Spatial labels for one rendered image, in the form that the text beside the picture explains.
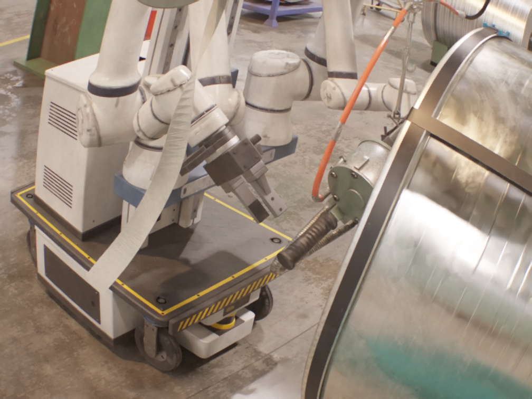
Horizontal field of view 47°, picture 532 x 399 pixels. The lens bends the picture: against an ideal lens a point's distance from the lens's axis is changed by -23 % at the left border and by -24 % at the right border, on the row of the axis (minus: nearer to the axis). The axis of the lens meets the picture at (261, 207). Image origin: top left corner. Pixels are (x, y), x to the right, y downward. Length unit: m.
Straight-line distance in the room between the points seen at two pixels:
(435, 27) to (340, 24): 4.90
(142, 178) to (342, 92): 0.57
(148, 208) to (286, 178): 2.61
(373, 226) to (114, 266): 0.44
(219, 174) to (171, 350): 0.87
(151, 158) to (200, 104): 0.52
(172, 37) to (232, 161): 0.71
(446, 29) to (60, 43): 3.81
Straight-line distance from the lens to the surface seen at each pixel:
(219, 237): 2.46
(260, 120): 2.27
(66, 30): 4.97
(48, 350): 2.35
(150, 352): 2.28
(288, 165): 3.79
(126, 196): 1.99
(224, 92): 1.60
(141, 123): 1.56
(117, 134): 1.83
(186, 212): 2.45
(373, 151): 1.46
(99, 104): 1.79
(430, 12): 6.85
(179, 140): 1.06
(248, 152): 1.42
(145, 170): 1.94
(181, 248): 2.37
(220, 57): 1.62
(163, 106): 1.46
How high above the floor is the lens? 1.57
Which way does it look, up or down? 28 degrees down
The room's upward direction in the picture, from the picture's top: 11 degrees clockwise
